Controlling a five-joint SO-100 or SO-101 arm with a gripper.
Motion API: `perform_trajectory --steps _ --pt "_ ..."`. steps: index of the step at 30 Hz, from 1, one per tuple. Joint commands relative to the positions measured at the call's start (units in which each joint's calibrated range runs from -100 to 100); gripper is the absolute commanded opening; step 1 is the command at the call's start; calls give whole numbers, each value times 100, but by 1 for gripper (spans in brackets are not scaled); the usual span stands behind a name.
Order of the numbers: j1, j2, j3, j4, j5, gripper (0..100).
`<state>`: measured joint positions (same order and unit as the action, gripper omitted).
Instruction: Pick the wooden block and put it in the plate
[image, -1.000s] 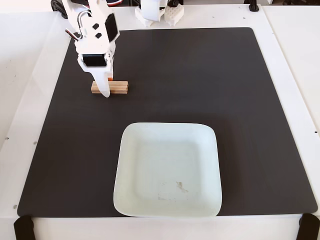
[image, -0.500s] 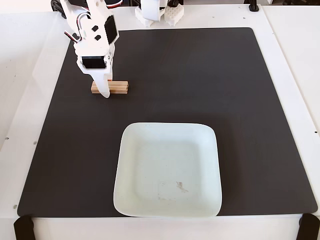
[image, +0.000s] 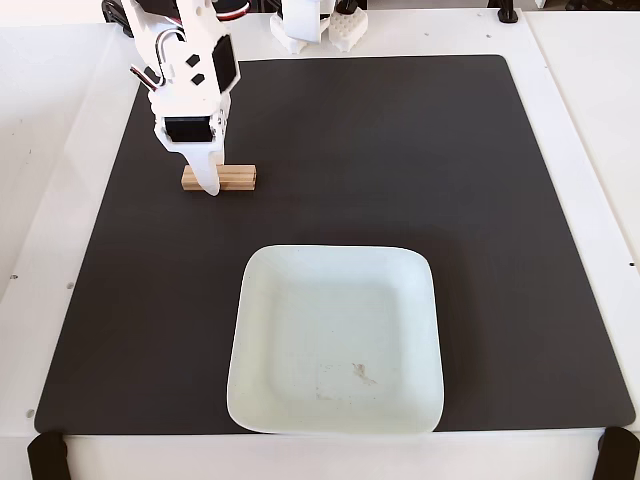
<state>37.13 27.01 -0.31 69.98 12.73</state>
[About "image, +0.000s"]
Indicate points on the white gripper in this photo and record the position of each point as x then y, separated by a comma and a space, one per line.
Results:
187, 129

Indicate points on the grooved wooden block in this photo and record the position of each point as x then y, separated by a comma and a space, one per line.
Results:
240, 177

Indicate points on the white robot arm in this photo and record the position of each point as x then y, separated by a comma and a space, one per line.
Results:
140, 30

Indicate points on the white studded robot base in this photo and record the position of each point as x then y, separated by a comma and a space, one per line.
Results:
347, 30

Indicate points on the white square plate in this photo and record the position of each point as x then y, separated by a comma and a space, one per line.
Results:
310, 325

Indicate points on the black table clamp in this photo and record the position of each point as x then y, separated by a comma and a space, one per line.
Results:
47, 457
620, 455
507, 11
114, 15

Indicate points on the black rectangular mat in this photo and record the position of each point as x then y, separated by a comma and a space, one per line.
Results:
450, 175

